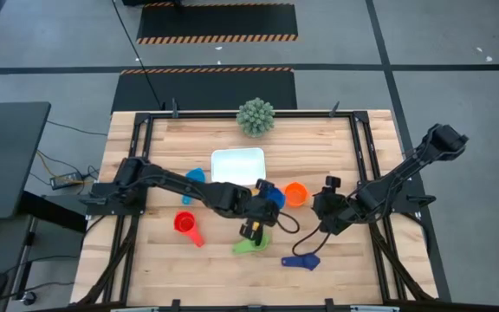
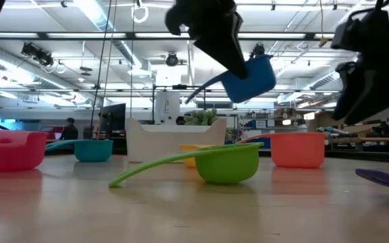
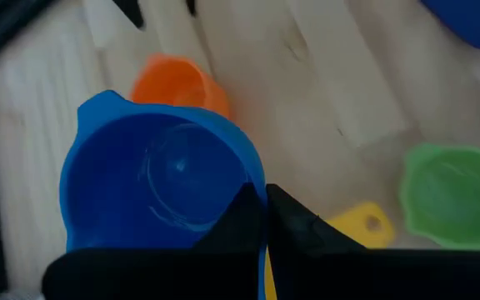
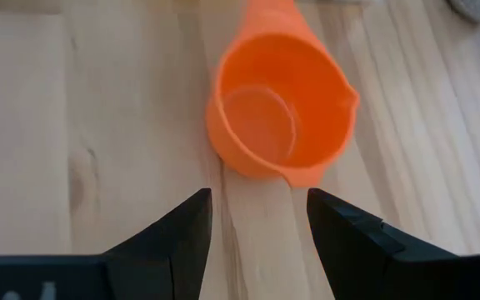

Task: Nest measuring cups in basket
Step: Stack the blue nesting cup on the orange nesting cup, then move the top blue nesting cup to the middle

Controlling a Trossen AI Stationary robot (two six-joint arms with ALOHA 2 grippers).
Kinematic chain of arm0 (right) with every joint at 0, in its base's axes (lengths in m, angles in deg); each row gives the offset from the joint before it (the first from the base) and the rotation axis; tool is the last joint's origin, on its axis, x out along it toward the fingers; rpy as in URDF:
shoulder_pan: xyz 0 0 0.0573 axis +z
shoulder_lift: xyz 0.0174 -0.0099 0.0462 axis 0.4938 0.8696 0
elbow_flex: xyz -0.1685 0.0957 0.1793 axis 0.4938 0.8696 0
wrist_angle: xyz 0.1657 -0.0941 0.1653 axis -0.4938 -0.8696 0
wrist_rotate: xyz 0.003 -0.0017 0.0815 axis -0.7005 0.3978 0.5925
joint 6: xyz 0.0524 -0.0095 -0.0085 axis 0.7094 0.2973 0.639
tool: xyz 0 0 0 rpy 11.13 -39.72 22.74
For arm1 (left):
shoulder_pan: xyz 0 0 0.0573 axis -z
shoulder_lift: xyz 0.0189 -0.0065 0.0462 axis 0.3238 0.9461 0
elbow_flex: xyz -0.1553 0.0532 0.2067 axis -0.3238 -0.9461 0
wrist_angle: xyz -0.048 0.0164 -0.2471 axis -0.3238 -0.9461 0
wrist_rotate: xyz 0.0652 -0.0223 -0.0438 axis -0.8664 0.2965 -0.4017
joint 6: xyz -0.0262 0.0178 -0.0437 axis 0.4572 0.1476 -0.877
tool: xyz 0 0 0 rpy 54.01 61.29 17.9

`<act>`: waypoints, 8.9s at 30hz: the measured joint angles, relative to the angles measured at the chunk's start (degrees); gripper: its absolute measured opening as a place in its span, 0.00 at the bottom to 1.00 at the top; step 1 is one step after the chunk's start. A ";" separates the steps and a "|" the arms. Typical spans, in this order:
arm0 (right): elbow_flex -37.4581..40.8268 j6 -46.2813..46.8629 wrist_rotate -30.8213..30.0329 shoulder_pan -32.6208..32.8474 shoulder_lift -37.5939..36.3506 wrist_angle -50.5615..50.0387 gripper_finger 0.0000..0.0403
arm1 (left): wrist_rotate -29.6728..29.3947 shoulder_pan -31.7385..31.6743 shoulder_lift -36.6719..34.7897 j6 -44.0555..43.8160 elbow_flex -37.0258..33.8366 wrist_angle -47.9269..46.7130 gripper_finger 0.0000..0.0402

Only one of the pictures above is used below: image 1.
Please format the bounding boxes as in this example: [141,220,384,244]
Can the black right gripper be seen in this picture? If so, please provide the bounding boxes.
[311,175,357,237]

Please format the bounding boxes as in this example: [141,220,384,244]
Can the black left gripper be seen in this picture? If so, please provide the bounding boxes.
[238,178,282,247]

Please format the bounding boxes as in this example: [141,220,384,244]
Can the orange measuring cup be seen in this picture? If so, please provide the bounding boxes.
[282,181,310,208]

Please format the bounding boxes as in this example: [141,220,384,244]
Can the green measuring cup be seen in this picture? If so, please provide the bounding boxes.
[231,231,271,256]

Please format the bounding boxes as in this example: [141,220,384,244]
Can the dark purple measuring cup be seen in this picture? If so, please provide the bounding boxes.
[281,252,321,272]

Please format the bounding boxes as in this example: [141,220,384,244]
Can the light blue measuring cup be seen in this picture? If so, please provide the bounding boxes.
[181,167,207,205]

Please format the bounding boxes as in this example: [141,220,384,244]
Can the red measuring cup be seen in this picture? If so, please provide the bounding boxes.
[173,211,206,249]

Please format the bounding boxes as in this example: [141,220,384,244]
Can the white plastic basket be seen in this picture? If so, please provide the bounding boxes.
[211,147,267,186]

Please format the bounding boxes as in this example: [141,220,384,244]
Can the green artificial plant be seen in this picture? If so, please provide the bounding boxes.
[236,97,276,139]

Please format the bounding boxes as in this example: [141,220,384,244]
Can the black hazard-striped floor mat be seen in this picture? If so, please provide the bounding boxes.
[135,2,299,45]
[110,67,298,114]

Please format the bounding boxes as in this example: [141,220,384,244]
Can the black power adapter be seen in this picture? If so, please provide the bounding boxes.
[49,172,84,191]

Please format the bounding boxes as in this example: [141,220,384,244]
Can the black desk support beam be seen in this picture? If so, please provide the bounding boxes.
[17,190,88,235]

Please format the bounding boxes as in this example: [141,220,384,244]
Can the black desk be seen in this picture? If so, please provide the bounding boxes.
[0,101,52,221]

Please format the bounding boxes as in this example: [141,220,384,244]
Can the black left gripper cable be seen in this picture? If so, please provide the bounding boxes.
[275,211,301,235]

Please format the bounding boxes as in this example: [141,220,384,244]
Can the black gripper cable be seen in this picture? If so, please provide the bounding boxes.
[275,211,301,235]
[292,224,333,257]

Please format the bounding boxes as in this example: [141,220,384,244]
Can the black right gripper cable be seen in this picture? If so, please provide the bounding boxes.
[292,224,333,257]

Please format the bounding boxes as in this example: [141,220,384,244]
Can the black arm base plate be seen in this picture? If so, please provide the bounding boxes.
[85,181,147,217]
[357,179,437,214]

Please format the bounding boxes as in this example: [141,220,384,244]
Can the black aluminium table frame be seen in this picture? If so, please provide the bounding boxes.
[75,110,439,304]

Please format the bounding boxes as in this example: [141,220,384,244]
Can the black hanging cable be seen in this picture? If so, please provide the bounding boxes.
[111,0,166,109]

